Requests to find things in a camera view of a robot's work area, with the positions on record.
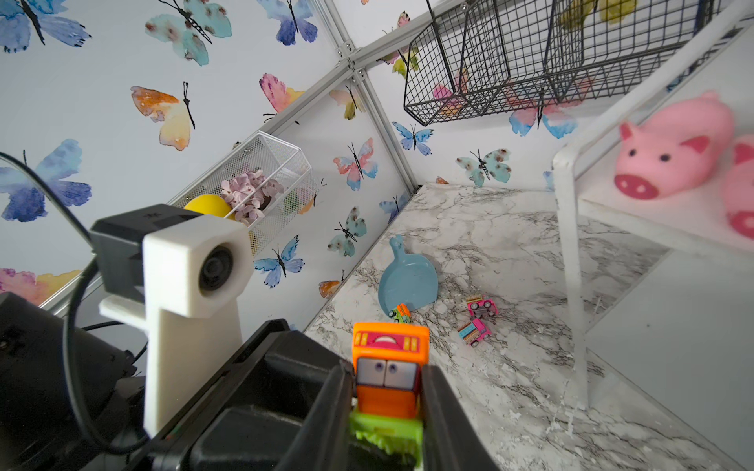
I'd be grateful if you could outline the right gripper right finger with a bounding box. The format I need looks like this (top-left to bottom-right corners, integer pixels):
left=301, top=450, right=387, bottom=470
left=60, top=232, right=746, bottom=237
left=420, top=365, right=499, bottom=471

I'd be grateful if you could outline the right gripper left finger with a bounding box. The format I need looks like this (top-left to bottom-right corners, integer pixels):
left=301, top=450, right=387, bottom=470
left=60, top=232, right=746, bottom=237
left=274, top=360, right=353, bottom=471

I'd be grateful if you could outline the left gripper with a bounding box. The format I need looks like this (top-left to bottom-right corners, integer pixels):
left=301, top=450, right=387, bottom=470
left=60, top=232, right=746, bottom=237
left=127, top=319, right=349, bottom=470

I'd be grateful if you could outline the orange green toy car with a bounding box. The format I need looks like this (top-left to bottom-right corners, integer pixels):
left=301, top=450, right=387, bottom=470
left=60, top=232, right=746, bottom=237
left=350, top=322, right=430, bottom=468

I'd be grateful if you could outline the pink teal toy bus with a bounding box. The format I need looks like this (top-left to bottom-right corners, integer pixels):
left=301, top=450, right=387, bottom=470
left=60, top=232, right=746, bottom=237
left=458, top=319, right=491, bottom=347

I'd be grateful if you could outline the pink pig toy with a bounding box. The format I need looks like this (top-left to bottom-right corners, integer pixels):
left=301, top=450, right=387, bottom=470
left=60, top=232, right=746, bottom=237
left=722, top=135, right=754, bottom=239
left=614, top=91, right=734, bottom=200

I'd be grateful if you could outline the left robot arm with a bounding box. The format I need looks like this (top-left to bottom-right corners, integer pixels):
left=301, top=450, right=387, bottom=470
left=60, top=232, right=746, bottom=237
left=1, top=294, right=340, bottom=470

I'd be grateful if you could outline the pink toy car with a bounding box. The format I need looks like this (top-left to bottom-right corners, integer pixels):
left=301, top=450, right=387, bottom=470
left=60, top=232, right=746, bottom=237
left=465, top=294, right=499, bottom=319

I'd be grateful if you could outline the teal plastic paddle plate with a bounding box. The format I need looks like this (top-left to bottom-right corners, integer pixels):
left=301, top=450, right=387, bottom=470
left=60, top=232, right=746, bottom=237
left=378, top=235, right=439, bottom=317

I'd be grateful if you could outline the yellow lidded jar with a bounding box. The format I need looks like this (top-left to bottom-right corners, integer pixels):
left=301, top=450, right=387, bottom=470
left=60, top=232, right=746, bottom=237
left=184, top=194, right=232, bottom=218

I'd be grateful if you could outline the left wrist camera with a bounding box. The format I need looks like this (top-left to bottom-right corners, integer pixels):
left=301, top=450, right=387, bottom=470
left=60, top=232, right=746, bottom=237
left=90, top=204, right=253, bottom=437

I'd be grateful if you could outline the white mesh wall basket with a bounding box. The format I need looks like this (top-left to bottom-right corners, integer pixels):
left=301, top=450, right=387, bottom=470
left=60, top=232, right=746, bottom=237
left=170, top=131, right=317, bottom=255

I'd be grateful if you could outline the black wire wall basket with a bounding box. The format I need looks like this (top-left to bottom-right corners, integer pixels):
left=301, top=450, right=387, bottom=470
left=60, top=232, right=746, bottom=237
left=403, top=1, right=724, bottom=126

